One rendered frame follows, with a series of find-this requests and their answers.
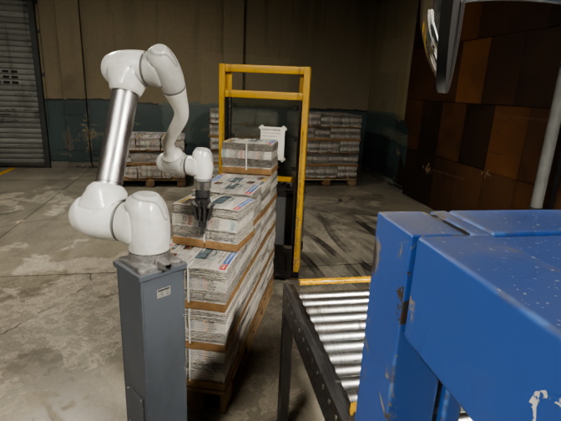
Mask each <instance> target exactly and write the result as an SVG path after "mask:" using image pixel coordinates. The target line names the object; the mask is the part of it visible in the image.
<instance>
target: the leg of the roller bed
mask: <svg viewBox="0 0 561 421"><path fill-rule="evenodd" d="M292 347H293V335H292V332H291V329H290V326H289V324H288V321H287V319H286V315H285V313H284V311H283V308H282V321H281V338H280V371H279V387H278V404H277V421H288V414H289V402H290V388H291V361H292Z"/></svg>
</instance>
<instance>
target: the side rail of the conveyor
mask: <svg viewBox="0 0 561 421"><path fill-rule="evenodd" d="M282 308H283V311H284V313H285V315H286V319H287V321H288V324H289V326H290V329H291V332H292V335H293V338H294V339H295V342H296V346H297V348H298V350H299V353H300V355H301V359H302V362H303V363H304V366H305V369H306V372H307V374H308V377H309V379H310V381H311V386H312V387H313V390H314V393H315V395H316V399H317V401H318V403H319V405H320V408H321V411H322V414H323V417H324V419H325V421H349V416H350V408H351V402H350V400H349V398H348V397H347V395H346V392H345V389H344V388H343V386H342V384H341V381H340V379H339V378H338V376H337V374H336V371H335V369H334V367H333V365H332V363H331V360H330V359H329V357H328V355H327V353H326V350H325V348H324V346H323V344H322V342H321V340H320V338H319V336H318V334H317V332H316V330H315V328H314V326H313V323H312V321H311V319H310V317H309V315H308V313H307V311H306V309H305V307H304V305H303V302H302V300H301V298H300V296H299V294H298V292H297V290H296V288H295V286H294V284H283V297H282Z"/></svg>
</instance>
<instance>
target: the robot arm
mask: <svg viewBox="0 0 561 421"><path fill-rule="evenodd" d="M101 73H102V75H103V77H104V78H105V80H106V81H107V82H108V83H109V88H110V90H111V92H112V94H111V100H110V104H109V112H108V117H107V121H106V126H105V131H104V139H103V143H102V148H101V153H100V157H99V166H98V170H97V174H96V180H95V182H92V183H91V184H90V185H88V186H87V188H86V190H85V192H84V193H83V195H82V196H81V197H79V198H78V199H77V200H76V201H75V202H74V203H73V204H72V205H71V207H70V209H69V213H68V218H69V221H70V224H71V226H72V227H73V228H74V229H75V230H76V231H78V232H80V233H82V234H84V235H86V236H89V237H92V238H95V239H100V240H106V241H121V242H122V243H124V244H125V245H128V247H129V254H128V255H127V256H121V257H119V258H118V262H119V263H123V264H125V265H126V266H128V267H129V268H131V269H133V270H134V271H136V272H137V273H138V275H141V276H142V275H146V274H148V273H150V272H152V271H157V270H159V269H160V270H164V271H168V270H170V269H171V266H173V265H178V264H181V263H182V259H181V258H179V257H176V256H173V255H172V254H171V252H170V220H169V211H168V208H167V205H166V204H165V202H164V199H163V197H161V196H160V195H159V194H158V193H156V192H153V191H147V190H142V191H138V192H135V193H133V194H132V195H130V196H129V197H128V193H127V191H126V190H125V188H124V187H123V182H124V173H125V168H126V164H127V159H128V154H129V145H130V140H131V135H132V131H133V126H134V117H135V112H136V108H137V103H138V99H139V98H140V97H141V96H142V94H143V92H144V91H145V89H146V88H147V86H148V85H149V86H154V87H158V88H161V90H162V92H163V94H164V96H165V98H166V99H167V100H168V101H169V103H170V105H171V106H172V108H173V110H174V118H173V120H172V122H171V124H170V126H169V128H168V130H167V132H166V134H165V136H164V140H163V149H164V152H163V153H162V154H160V155H159V156H158V158H157V160H156V165H157V166H158V168H159V169H160V170H161V171H163V172H165V173H168V174H172V175H191V176H194V189H195V200H194V201H191V202H190V204H191V206H192V208H193V212H194V216H195V220H196V221H198V222H199V227H200V234H201V235H204V233H205V227H206V222H207V221H209V220H210V217H211V214H212V210H213V207H214V206H215V203H213V202H211V199H210V189H211V181H212V179H211V178H212V174H213V157H212V153H211V150H210V149H208V148H205V147H197V148H195V150H194V151H193V154H192V155H186V154H185V153H184V152H183V151H182V150H181V149H180V148H178V147H175V146H174V142H175V141H176V140H177V138H178V137H179V134H180V133H181V131H182V130H183V128H184V127H185V125H186V123H187V120H188V118H189V105H188V100H187V93H186V86H185V82H184V75H183V72H182V69H181V67H180V65H179V62H178V60H177V58H176V57H175V56H174V54H173V52H172V51H171V50H170V49H169V48H168V47H167V46H165V45H163V44H155V45H154V46H152V47H150V48H149V49H148V51H143V50H133V49H130V50H119V51H115V52H112V53H109V54H107V55H106V56H105V57H104V58H103V60H102V62H101ZM195 203H196V204H197V206H198V209H199V215H198V212H197V209H196V205H195ZM209 204H210V209H209V213H208V216H207V206H208V205H209ZM202 207H203V219H202Z"/></svg>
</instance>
